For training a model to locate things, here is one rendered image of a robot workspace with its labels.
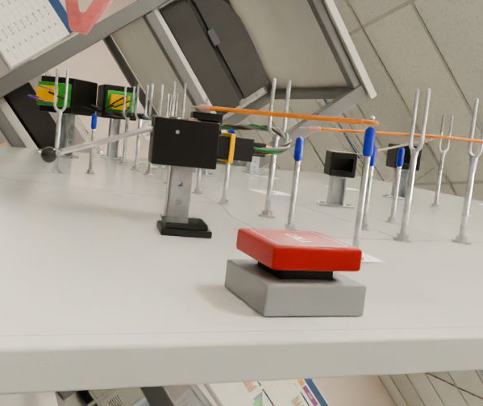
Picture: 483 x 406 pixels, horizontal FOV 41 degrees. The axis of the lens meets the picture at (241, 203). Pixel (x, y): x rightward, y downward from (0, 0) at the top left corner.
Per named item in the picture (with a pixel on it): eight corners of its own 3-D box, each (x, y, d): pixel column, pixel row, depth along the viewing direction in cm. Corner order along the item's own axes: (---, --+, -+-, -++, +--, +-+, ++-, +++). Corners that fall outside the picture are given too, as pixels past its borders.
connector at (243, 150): (194, 154, 59) (197, 132, 59) (245, 159, 60) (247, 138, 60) (201, 156, 56) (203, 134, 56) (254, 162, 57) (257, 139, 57)
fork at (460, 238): (475, 244, 63) (497, 98, 62) (460, 243, 63) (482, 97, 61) (461, 240, 65) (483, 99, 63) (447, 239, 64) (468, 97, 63)
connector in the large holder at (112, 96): (134, 114, 126) (135, 93, 126) (137, 115, 124) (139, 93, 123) (104, 111, 124) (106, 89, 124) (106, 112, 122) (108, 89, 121)
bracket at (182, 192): (160, 215, 60) (164, 161, 59) (185, 217, 60) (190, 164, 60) (164, 223, 55) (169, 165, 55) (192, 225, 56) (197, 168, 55)
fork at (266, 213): (259, 217, 66) (275, 77, 65) (255, 214, 68) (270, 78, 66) (277, 218, 67) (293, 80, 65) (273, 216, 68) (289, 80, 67)
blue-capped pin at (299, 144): (279, 229, 59) (289, 135, 59) (294, 229, 60) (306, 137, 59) (283, 232, 58) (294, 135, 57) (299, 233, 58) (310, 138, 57)
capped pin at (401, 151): (392, 223, 73) (402, 147, 72) (382, 221, 74) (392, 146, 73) (401, 223, 74) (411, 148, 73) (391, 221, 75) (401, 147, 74)
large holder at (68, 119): (111, 157, 133) (117, 87, 131) (68, 159, 116) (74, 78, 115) (81, 154, 135) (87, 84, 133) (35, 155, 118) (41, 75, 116)
